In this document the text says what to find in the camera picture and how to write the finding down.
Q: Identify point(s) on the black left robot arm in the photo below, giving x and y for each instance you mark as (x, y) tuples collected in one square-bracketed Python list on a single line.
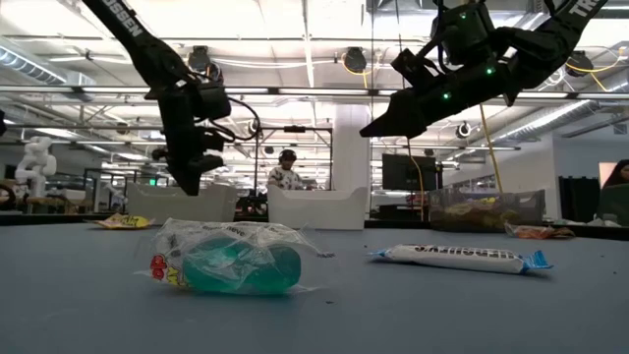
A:
[(128, 29)]

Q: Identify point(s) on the white column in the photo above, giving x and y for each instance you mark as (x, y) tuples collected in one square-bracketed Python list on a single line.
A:
[(351, 147)]

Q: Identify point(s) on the pale pink board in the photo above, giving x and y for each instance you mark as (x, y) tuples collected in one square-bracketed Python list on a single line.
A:
[(604, 172)]

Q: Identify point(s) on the white blue-ended candy bar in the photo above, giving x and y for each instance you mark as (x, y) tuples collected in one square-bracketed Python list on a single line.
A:
[(467, 259)]

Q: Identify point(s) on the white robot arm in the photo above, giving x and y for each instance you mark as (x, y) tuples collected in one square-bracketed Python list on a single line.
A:
[(37, 162)]

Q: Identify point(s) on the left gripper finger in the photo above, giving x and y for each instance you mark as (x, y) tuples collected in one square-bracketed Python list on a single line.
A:
[(206, 164), (181, 169)]

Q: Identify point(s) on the white plastic bin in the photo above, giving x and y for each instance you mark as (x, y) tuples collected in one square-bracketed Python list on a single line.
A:
[(319, 209)]

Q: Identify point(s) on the red candy clear wrapper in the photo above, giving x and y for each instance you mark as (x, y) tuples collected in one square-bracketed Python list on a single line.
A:
[(538, 232)]

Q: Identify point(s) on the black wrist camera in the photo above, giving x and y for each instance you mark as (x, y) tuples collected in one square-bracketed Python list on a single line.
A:
[(464, 34), (213, 100)]

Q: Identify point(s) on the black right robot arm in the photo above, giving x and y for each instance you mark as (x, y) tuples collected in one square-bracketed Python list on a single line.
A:
[(555, 39)]

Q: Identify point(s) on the grey plastic bin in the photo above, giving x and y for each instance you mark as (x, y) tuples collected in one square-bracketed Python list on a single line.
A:
[(147, 206)]

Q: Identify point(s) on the black curtain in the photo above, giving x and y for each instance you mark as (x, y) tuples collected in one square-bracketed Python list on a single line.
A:
[(580, 196)]

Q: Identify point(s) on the person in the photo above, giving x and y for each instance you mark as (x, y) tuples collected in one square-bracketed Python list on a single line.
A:
[(616, 196), (285, 177)]

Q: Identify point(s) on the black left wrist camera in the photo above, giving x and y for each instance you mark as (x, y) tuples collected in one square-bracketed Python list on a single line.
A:
[(213, 100)]

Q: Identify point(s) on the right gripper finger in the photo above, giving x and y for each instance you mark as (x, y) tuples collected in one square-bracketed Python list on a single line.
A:
[(417, 123), (398, 113)]

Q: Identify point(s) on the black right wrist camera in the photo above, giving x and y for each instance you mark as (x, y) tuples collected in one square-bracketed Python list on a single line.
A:
[(464, 34)]

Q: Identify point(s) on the dark clear plastic bin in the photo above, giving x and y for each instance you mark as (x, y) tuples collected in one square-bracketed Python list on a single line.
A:
[(526, 206)]

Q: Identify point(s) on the black metal frame rig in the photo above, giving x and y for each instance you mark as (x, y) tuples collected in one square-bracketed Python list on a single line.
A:
[(295, 129)]

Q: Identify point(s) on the teal candy clear wrapper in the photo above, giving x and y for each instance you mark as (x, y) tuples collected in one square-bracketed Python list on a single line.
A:
[(241, 268)]

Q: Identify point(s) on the black screen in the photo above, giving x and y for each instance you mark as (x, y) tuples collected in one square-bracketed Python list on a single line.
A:
[(405, 172)]

